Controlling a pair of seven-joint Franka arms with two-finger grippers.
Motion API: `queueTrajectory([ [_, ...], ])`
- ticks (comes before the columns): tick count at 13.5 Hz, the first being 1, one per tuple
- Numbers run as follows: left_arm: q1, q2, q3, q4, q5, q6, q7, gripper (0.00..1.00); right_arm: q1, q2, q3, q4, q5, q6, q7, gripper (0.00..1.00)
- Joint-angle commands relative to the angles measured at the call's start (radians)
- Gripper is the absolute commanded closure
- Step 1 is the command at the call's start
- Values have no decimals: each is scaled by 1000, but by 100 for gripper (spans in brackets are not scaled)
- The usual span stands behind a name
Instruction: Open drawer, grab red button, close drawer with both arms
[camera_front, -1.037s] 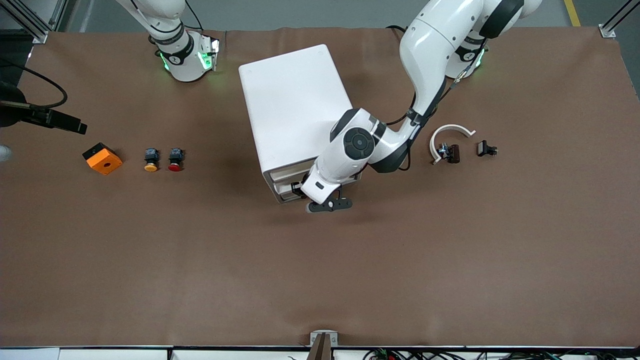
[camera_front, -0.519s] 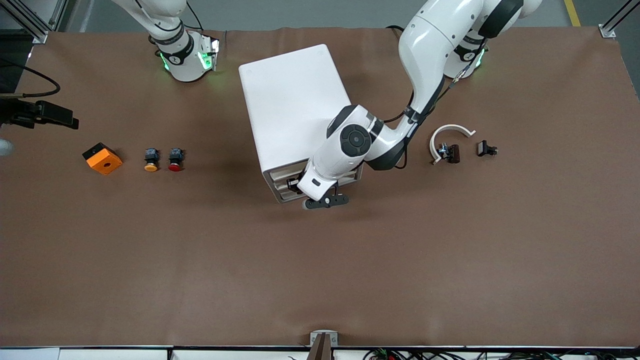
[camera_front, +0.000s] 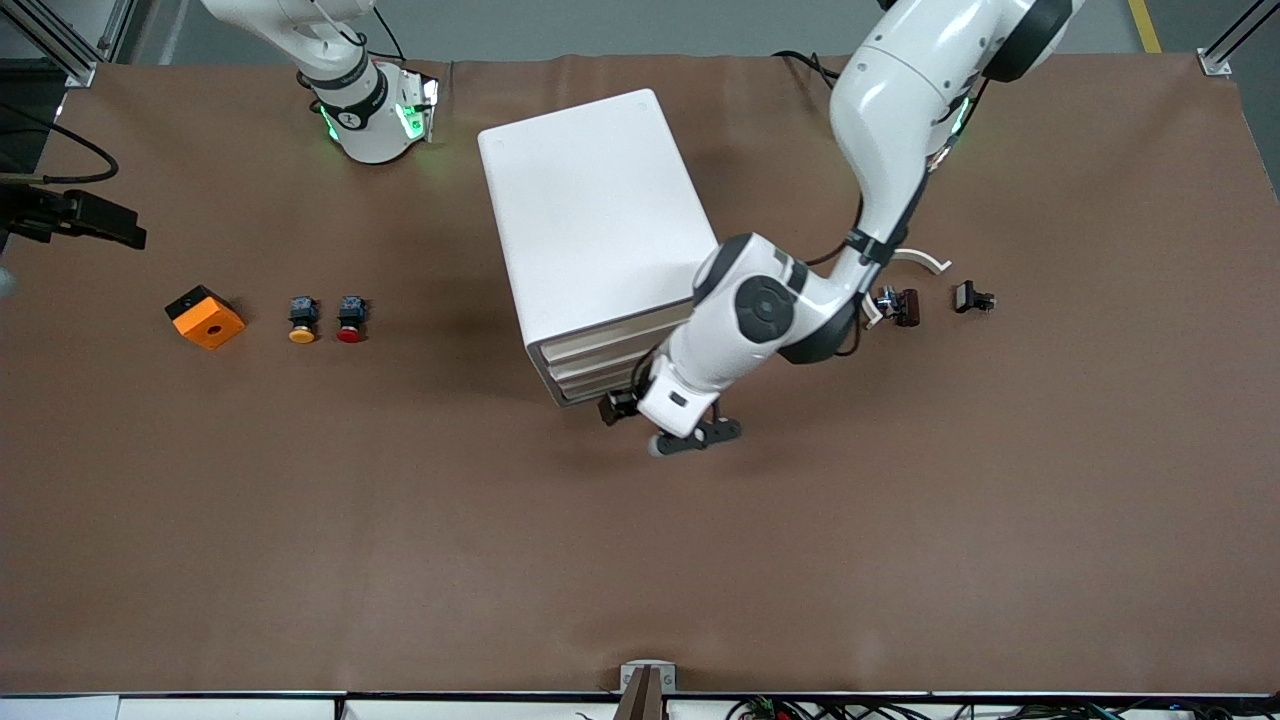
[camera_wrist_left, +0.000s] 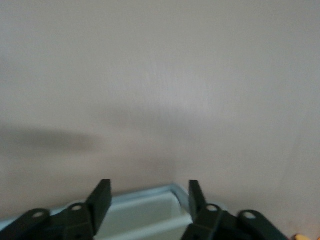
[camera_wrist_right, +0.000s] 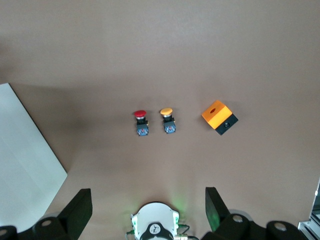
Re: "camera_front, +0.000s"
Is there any aluminium camera post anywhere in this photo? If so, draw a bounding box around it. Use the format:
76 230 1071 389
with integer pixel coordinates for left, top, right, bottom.
612 666 667 720

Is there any tangled black cable bundle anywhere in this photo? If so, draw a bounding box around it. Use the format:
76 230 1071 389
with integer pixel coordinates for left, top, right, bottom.
725 695 1280 720

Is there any white curved plastic piece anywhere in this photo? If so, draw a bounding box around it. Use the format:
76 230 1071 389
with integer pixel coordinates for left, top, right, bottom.
862 248 953 331

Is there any black base cable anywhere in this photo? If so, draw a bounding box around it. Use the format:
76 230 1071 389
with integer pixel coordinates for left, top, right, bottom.
365 0 406 63
772 48 843 89

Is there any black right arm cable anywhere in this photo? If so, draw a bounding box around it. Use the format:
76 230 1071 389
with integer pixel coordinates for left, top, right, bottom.
0 100 119 186

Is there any black left base cable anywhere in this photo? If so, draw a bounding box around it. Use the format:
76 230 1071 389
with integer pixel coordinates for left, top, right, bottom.
772 48 843 89

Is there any orange black button box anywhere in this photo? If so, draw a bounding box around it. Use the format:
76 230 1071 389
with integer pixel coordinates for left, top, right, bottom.
164 285 247 352

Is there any brown table mat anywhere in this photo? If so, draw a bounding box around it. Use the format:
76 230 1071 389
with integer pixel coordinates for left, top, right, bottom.
0 52 1280 696

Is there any grey metal post bracket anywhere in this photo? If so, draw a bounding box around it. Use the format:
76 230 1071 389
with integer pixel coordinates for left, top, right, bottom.
619 660 678 694

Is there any black right base cable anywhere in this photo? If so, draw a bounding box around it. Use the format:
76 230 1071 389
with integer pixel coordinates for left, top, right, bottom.
365 0 406 63

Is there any small brown black component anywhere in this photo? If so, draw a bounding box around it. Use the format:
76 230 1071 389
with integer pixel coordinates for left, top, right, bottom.
873 286 922 328

